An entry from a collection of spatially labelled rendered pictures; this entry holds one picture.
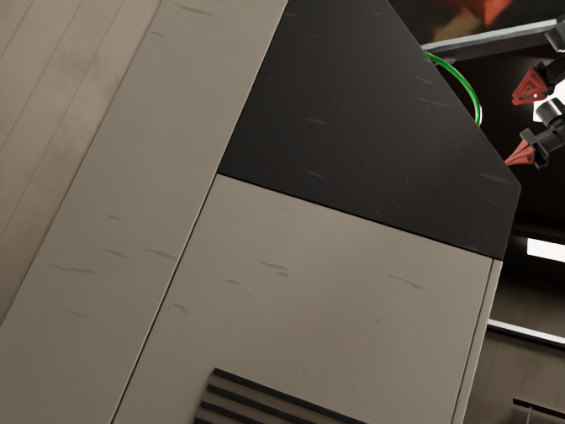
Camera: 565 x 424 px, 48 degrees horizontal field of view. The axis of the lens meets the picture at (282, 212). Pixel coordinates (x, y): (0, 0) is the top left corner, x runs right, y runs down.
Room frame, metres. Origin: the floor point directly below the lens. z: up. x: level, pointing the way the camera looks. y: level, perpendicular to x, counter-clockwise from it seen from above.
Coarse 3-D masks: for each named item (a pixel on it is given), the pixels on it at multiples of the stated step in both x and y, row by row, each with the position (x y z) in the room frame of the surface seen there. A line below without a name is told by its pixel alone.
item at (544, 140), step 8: (528, 128) 1.51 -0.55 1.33; (536, 136) 1.51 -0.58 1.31; (544, 136) 1.50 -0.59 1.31; (552, 136) 1.49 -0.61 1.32; (536, 144) 1.51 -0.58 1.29; (544, 144) 1.50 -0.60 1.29; (552, 144) 1.50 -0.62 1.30; (560, 144) 1.50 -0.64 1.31; (544, 152) 1.50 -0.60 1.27; (544, 160) 1.51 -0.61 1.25
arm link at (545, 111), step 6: (546, 102) 1.50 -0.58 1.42; (552, 102) 1.50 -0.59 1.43; (558, 102) 1.49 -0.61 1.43; (540, 108) 1.52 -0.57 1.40; (546, 108) 1.50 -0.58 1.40; (552, 108) 1.50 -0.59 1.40; (558, 108) 1.49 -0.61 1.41; (564, 108) 1.49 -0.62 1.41; (540, 114) 1.52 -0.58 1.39; (546, 114) 1.51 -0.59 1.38; (552, 114) 1.50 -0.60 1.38; (558, 114) 1.49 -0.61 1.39; (546, 120) 1.51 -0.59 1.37; (552, 120) 1.51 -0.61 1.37; (546, 126) 1.53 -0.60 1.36
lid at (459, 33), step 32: (416, 0) 1.53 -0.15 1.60; (448, 0) 1.54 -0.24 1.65; (480, 0) 1.56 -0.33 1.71; (512, 0) 1.57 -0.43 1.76; (544, 0) 1.58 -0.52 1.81; (416, 32) 1.68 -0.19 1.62; (448, 32) 1.70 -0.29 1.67; (480, 32) 1.72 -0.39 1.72; (512, 32) 1.73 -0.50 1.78; (544, 32) 1.72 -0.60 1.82
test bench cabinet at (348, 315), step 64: (256, 192) 1.19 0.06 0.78; (192, 256) 1.21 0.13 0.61; (256, 256) 1.19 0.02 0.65; (320, 256) 1.16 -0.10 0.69; (384, 256) 1.14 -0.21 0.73; (448, 256) 1.12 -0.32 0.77; (192, 320) 1.20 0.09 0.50; (256, 320) 1.18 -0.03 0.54; (320, 320) 1.16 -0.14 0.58; (384, 320) 1.14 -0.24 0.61; (448, 320) 1.12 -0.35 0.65; (128, 384) 1.21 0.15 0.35; (192, 384) 1.19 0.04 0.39; (256, 384) 1.17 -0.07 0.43; (320, 384) 1.15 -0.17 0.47; (384, 384) 1.13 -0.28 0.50; (448, 384) 1.11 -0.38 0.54
